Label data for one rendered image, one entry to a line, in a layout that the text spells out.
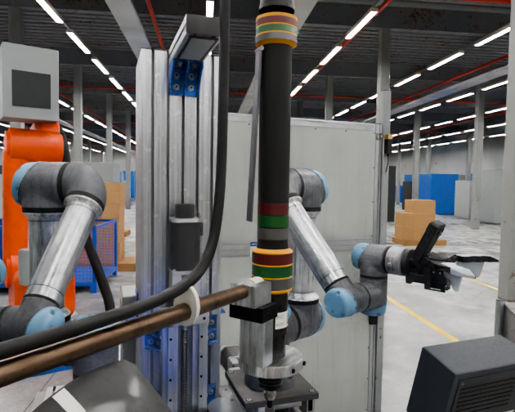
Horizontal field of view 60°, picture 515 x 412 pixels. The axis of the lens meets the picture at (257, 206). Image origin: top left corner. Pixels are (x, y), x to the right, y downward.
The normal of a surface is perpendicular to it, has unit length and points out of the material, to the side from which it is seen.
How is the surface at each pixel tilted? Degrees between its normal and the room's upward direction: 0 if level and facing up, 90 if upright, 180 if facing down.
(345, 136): 90
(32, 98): 90
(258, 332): 90
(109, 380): 36
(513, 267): 90
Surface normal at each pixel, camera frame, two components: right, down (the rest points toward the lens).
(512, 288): 0.11, 0.05
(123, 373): 0.57, -0.81
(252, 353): -0.55, 0.04
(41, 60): 0.57, 0.05
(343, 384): 0.36, 0.05
